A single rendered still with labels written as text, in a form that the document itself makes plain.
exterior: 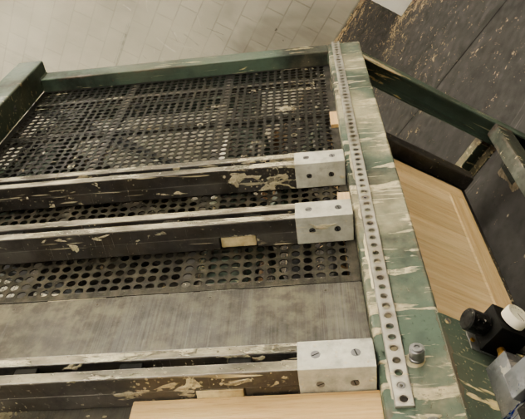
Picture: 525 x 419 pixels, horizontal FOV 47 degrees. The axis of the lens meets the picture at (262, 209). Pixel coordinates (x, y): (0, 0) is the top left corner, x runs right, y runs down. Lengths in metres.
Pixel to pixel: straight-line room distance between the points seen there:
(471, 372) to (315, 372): 0.25
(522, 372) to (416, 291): 0.26
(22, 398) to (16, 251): 0.46
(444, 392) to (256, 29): 5.81
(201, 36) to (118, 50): 0.97
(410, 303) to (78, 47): 6.37
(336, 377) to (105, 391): 0.38
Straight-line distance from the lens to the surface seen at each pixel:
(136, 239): 1.39
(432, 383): 1.00
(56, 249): 1.46
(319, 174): 1.52
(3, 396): 1.15
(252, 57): 2.31
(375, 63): 2.35
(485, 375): 1.07
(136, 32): 6.88
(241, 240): 1.35
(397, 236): 1.28
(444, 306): 1.66
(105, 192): 1.62
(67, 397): 1.11
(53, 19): 7.16
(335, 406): 1.01
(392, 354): 1.03
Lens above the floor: 1.38
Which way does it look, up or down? 12 degrees down
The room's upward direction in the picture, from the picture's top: 67 degrees counter-clockwise
